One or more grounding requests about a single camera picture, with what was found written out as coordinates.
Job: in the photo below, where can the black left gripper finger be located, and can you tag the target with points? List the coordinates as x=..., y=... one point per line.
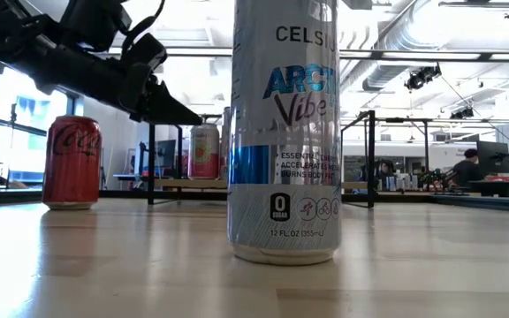
x=166, y=118
x=164, y=99

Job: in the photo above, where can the pink strawberry drink can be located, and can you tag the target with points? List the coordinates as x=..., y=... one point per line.
x=203, y=154

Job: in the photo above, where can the tall Celsius can red print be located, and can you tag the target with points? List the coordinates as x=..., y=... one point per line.
x=225, y=146

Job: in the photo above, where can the Celsius Arctic Vibe can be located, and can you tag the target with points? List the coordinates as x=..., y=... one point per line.
x=281, y=132

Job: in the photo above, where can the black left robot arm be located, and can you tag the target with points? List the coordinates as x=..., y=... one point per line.
x=38, y=53

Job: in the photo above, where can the black background robot arm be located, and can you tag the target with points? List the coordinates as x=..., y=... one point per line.
x=435, y=176

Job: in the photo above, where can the dark background screen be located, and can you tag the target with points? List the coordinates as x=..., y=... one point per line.
x=166, y=154

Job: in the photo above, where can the red Coca-Cola can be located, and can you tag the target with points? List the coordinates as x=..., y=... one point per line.
x=72, y=172

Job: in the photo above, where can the large window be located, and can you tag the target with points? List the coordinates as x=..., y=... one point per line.
x=25, y=150

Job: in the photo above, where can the black tripod stand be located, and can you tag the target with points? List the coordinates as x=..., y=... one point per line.
x=13, y=132

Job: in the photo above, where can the person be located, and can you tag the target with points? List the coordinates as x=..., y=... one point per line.
x=385, y=170
x=466, y=172

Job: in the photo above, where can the black ceiling spotlight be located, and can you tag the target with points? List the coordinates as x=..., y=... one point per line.
x=462, y=113
x=422, y=77

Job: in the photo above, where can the black computer monitor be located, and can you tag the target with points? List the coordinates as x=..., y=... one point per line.
x=493, y=156

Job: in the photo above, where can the black background desk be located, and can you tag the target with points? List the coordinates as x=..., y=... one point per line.
x=502, y=185

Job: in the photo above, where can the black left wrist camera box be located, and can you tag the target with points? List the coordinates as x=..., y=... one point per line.
x=146, y=50

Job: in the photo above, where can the wooden shelf black metal frame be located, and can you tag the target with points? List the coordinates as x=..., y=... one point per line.
x=371, y=176

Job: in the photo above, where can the silver ventilation duct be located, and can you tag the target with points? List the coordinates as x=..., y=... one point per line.
x=387, y=75

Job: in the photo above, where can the black background frame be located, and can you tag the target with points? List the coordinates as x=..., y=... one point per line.
x=426, y=146

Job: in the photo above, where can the long ceiling light rail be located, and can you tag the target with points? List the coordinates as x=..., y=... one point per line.
x=431, y=56

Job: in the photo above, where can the black ceiling rail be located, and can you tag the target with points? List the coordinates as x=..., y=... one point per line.
x=475, y=4

